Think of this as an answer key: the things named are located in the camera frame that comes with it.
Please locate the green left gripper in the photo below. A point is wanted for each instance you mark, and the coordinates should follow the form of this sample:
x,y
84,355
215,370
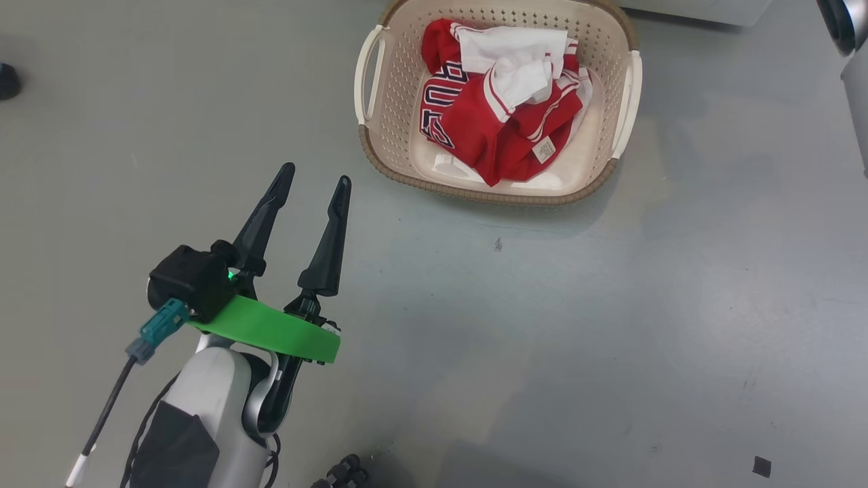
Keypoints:
x,y
271,329

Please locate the white garment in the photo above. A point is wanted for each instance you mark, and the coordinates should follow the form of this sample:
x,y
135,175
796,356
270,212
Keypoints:
x,y
515,61

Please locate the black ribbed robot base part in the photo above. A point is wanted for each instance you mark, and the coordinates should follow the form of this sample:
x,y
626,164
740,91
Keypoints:
x,y
342,473

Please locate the beige perforated laundry basket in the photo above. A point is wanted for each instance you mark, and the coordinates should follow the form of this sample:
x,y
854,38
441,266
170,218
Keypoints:
x,y
393,102

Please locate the white washing machine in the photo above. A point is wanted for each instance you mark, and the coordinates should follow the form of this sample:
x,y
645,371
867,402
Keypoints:
x,y
698,8

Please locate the black rounded object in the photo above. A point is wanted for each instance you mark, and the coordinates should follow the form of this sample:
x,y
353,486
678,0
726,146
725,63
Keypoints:
x,y
8,81

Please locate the small black square tape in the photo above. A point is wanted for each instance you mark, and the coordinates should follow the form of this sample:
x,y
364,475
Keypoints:
x,y
762,466

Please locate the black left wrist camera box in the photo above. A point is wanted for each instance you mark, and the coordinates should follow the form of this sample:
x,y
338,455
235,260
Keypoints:
x,y
190,281

